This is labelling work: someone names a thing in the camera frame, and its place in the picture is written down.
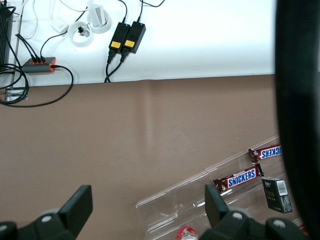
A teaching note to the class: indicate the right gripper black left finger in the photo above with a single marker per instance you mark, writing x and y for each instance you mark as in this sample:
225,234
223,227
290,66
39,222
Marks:
75,207

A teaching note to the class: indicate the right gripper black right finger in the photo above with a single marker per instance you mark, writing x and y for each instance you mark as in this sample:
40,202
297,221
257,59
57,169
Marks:
217,210

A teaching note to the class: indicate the red jar white lid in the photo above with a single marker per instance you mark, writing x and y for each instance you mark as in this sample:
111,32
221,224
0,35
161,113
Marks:
187,233

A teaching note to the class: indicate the Snickers chocolate bar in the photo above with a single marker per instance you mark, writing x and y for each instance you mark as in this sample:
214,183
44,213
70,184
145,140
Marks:
240,178
268,152

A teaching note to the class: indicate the clear acrylic stepped display stand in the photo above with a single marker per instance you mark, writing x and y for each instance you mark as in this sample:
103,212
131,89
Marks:
175,200

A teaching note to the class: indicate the small black box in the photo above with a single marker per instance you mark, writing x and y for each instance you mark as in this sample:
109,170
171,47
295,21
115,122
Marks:
275,197

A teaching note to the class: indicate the grey orange USB hub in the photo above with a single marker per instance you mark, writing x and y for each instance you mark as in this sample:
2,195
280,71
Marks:
37,67

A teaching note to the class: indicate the black power adapter yellow label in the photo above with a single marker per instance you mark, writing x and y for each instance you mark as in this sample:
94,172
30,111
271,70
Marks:
117,37
135,35

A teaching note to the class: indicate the small black silver connector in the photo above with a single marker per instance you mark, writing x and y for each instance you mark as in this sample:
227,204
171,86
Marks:
81,30

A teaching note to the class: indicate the small white adapter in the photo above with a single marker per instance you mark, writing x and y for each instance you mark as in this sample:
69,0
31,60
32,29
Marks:
60,27

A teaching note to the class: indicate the black finned device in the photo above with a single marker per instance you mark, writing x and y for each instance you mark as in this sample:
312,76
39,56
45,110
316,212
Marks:
3,37

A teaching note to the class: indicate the white rectangular holder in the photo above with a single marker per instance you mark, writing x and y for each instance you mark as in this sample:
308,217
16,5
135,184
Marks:
98,15

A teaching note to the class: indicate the small metal bracket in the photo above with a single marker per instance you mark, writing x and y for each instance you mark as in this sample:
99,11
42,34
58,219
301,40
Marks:
12,96

